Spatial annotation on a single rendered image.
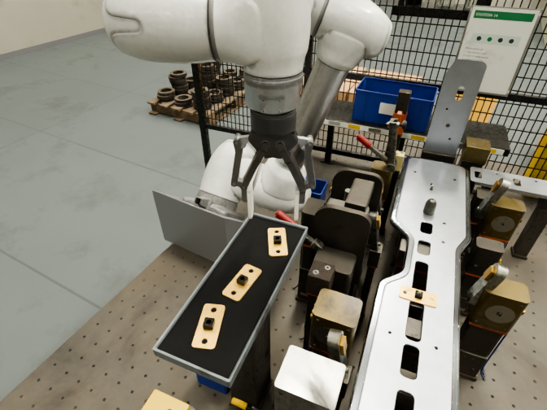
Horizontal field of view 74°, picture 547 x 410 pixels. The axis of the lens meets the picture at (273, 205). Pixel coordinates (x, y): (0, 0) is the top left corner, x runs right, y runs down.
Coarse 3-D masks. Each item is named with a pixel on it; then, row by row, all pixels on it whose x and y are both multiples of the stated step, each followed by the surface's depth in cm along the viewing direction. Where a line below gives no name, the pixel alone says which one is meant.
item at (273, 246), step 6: (270, 228) 80; (276, 228) 80; (282, 228) 80; (270, 234) 78; (276, 234) 78; (282, 234) 78; (270, 240) 77; (276, 240) 75; (282, 240) 77; (270, 246) 75; (276, 246) 75; (282, 246) 75; (270, 252) 74; (276, 252) 74; (282, 252) 74
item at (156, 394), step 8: (160, 392) 52; (152, 400) 52; (160, 400) 52; (168, 400) 52; (176, 400) 52; (144, 408) 51; (152, 408) 51; (160, 408) 51; (168, 408) 51; (176, 408) 51; (184, 408) 51
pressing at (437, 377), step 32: (416, 160) 133; (416, 192) 118; (448, 192) 118; (416, 224) 105; (448, 224) 105; (416, 256) 95; (448, 256) 95; (384, 288) 87; (448, 288) 87; (384, 320) 80; (448, 320) 80; (384, 352) 74; (448, 352) 74; (384, 384) 69; (416, 384) 69; (448, 384) 69
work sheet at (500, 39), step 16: (480, 16) 132; (496, 16) 130; (512, 16) 128; (528, 16) 126; (464, 32) 136; (480, 32) 134; (496, 32) 132; (512, 32) 131; (528, 32) 129; (464, 48) 139; (480, 48) 137; (496, 48) 135; (512, 48) 133; (496, 64) 138; (512, 64) 136; (496, 80) 141; (512, 80) 139
